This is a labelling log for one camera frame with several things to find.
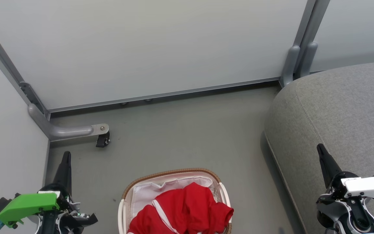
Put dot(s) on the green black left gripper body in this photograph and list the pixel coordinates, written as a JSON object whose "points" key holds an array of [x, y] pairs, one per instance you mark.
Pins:
{"points": [[28, 204]]}

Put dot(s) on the grey partition foot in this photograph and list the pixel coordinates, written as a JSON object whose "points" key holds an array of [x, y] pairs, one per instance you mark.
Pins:
{"points": [[60, 130]]}

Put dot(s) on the grey fabric sofa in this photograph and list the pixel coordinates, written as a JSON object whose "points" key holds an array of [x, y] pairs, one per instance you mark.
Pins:
{"points": [[336, 117]]}

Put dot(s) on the grey partition post brackets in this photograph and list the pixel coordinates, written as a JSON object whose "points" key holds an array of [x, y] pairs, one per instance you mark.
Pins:
{"points": [[299, 61]]}

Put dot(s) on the black caster wheel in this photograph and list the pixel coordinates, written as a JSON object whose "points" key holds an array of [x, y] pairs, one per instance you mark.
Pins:
{"points": [[103, 140]]}

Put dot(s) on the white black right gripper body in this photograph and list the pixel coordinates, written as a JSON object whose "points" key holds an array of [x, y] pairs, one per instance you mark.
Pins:
{"points": [[365, 187]]}

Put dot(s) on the white basket liner cloth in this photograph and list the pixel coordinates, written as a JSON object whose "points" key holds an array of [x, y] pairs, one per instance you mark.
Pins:
{"points": [[148, 195]]}

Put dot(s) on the white laundry basket brown rim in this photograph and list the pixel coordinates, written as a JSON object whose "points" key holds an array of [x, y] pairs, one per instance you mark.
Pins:
{"points": [[224, 195]]}

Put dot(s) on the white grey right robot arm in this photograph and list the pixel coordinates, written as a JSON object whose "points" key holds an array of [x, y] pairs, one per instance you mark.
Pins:
{"points": [[362, 226]]}

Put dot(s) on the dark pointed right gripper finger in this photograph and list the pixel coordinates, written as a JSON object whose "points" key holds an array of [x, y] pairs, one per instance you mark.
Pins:
{"points": [[328, 165]]}

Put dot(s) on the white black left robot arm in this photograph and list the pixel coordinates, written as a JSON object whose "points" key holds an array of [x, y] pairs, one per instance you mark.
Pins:
{"points": [[49, 226]]}

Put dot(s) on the red garment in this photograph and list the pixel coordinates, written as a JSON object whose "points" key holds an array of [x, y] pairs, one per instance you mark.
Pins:
{"points": [[187, 211]]}

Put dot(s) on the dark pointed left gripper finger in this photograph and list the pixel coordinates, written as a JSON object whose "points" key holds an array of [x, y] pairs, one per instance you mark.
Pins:
{"points": [[83, 220], [65, 172]]}

